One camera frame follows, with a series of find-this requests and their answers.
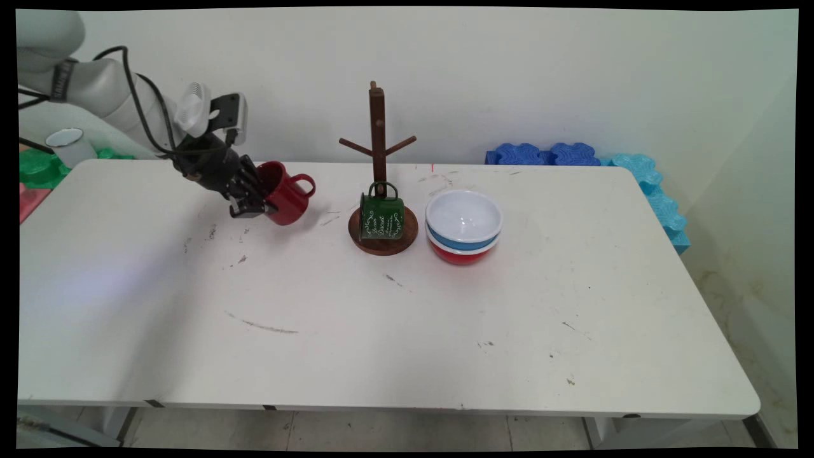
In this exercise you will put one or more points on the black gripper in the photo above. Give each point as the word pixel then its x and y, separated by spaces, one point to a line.
pixel 213 166

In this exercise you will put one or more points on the red enamel mug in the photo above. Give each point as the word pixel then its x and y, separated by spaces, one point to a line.
pixel 289 194

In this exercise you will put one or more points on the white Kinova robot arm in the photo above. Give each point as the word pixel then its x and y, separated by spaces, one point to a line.
pixel 102 89

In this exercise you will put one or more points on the green printed mug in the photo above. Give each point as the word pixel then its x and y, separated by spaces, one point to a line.
pixel 381 216

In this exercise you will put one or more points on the brown wooden mug tree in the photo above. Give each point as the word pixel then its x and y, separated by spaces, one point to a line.
pixel 378 127

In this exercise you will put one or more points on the white enamel mug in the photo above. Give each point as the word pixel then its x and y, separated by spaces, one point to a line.
pixel 73 149

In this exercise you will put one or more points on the blue bowl white inside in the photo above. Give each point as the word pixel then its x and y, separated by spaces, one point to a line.
pixel 464 219

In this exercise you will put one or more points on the green foam mat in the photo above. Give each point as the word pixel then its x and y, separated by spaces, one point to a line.
pixel 38 172

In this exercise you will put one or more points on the red bowl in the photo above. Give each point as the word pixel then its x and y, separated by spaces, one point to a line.
pixel 461 256

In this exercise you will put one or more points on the red foam mat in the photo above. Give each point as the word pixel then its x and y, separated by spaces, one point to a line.
pixel 32 200

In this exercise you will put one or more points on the grey table leg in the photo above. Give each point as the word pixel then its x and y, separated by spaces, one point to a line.
pixel 117 423

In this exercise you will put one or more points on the light blue foam mat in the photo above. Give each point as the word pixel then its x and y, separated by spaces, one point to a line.
pixel 661 203

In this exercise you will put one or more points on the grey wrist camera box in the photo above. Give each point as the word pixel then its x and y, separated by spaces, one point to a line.
pixel 230 114

